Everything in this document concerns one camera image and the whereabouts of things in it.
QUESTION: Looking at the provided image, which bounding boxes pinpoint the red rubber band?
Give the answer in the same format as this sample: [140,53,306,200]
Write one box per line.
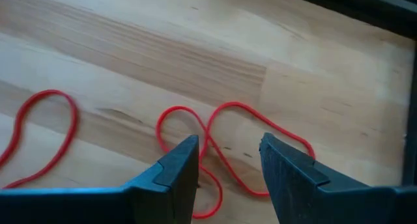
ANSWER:
[0,89,79,189]
[155,102,316,219]

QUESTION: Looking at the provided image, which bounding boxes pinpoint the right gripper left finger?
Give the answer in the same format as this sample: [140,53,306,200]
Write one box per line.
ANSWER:
[0,134,199,224]

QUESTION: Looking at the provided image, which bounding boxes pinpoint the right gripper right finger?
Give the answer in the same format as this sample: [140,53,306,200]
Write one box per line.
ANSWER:
[259,132,417,224]

